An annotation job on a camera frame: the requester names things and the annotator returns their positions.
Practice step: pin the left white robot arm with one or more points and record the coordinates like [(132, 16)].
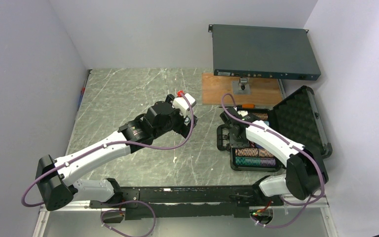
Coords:
[(59, 180)]

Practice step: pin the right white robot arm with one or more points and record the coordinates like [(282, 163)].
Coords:
[(305, 175)]

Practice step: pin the orange handled screwdriver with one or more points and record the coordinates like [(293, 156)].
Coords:
[(246, 106)]

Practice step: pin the poker chip row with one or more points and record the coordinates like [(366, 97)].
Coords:
[(261, 116), (253, 152), (255, 162)]

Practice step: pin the wooden base board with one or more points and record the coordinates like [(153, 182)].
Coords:
[(258, 92)]

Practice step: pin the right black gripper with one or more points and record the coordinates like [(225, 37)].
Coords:
[(234, 143)]

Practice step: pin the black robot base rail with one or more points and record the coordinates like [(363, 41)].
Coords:
[(194, 201)]

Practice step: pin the top poker chip row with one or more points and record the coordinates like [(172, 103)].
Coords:
[(261, 116)]

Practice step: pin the black poker set case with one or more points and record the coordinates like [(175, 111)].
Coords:
[(296, 117)]

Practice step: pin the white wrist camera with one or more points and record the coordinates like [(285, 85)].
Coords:
[(184, 102), (243, 113)]

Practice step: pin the dark grey rack server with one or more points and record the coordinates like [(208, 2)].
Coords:
[(263, 52)]

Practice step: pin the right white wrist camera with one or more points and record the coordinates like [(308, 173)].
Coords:
[(243, 113)]

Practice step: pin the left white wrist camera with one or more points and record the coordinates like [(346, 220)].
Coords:
[(184, 102)]

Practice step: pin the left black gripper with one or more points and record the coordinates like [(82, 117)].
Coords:
[(182, 129)]

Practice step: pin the bottom poker chip row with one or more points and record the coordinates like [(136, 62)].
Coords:
[(255, 162)]

